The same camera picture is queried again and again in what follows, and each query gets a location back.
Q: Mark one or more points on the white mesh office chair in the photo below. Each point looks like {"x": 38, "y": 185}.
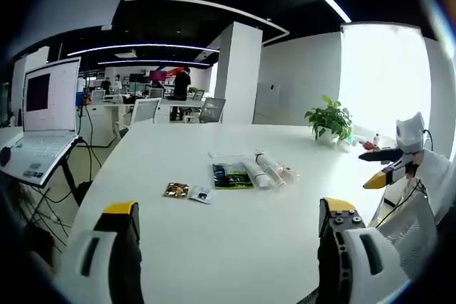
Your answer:
{"x": 145, "y": 110}
{"x": 409, "y": 227}

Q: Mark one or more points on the green black skincare packet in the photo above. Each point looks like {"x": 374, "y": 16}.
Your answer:
{"x": 231, "y": 176}

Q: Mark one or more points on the black laptop stand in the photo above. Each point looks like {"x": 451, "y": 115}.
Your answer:
{"x": 73, "y": 176}

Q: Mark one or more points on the white skincare tube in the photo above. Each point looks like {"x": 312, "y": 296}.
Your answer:
{"x": 256, "y": 174}

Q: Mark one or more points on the small items on windowsill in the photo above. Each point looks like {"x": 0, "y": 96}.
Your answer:
{"x": 368, "y": 143}

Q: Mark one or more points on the green potted plant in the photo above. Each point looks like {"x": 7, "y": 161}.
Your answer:
{"x": 329, "y": 120}

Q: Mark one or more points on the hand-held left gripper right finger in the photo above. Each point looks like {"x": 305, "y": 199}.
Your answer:
{"x": 342, "y": 265}

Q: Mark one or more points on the pink lit monitor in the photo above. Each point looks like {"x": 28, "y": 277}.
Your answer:
{"x": 157, "y": 75}

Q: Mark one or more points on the long ceiling light strip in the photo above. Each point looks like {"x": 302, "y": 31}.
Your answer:
{"x": 142, "y": 47}

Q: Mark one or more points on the brown skincare sachet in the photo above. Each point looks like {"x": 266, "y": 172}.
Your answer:
{"x": 176, "y": 190}

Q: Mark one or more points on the grey mesh office chair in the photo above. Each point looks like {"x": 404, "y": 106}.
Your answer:
{"x": 211, "y": 109}

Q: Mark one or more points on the white open laptop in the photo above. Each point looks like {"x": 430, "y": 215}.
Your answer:
{"x": 46, "y": 119}

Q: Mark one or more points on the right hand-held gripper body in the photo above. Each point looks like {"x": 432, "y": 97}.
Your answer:
{"x": 410, "y": 135}

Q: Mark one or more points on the white office desk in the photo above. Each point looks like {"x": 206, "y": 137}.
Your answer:
{"x": 103, "y": 113}

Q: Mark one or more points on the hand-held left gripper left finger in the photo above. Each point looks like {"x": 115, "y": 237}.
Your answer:
{"x": 107, "y": 268}

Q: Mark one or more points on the white wall cabinet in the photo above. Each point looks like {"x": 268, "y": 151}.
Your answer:
{"x": 269, "y": 99}

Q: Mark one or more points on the clear pink skincare bottle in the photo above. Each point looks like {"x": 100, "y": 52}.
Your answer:
{"x": 289, "y": 173}

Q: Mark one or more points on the white skincare sachet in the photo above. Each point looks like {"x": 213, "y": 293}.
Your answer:
{"x": 201, "y": 195}

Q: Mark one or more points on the white skincare packet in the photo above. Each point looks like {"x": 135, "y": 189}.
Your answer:
{"x": 226, "y": 154}

